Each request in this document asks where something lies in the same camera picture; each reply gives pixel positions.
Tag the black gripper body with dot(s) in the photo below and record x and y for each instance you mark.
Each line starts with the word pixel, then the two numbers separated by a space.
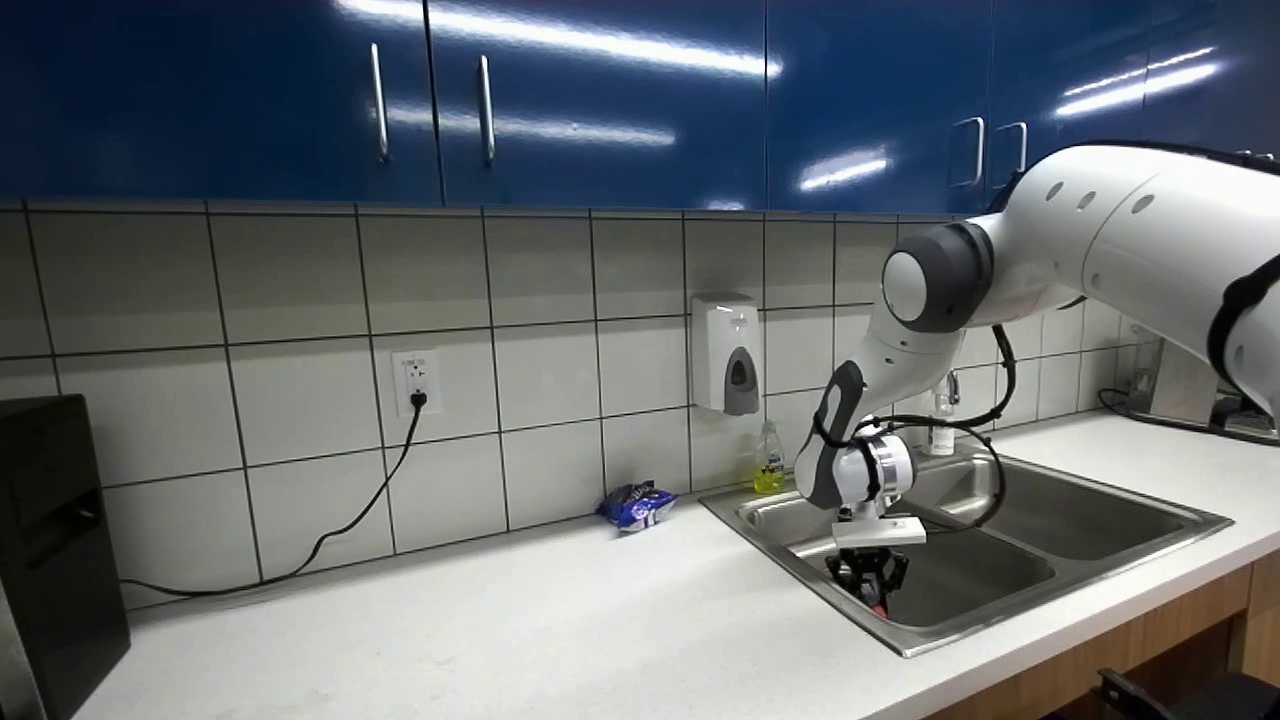
pixel 871 569

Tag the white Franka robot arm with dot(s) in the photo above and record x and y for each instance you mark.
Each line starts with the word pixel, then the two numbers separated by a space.
pixel 1146 241

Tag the stainless steel double sink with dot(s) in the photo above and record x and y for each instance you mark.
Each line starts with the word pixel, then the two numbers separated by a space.
pixel 1043 521

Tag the blue snack bag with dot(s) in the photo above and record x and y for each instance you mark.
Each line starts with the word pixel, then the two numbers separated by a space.
pixel 638 506

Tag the yellow dish soap bottle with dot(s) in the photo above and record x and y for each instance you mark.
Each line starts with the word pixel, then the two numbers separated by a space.
pixel 764 473

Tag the wooden base cabinet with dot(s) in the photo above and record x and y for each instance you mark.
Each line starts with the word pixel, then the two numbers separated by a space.
pixel 1174 627

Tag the black chair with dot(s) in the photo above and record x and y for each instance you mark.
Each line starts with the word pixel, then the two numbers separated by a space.
pixel 1200 704

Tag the silver countertop appliance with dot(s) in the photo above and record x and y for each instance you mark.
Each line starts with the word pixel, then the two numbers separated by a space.
pixel 1181 387

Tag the black box appliance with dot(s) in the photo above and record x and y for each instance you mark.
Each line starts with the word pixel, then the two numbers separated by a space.
pixel 52 560

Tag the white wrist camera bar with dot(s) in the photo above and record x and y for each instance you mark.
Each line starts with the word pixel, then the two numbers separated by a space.
pixel 862 537

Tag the white wall soap dispenser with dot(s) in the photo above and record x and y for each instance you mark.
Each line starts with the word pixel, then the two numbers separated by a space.
pixel 726 353

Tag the white wall power outlet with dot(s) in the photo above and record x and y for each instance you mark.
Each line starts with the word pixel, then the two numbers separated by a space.
pixel 410 366

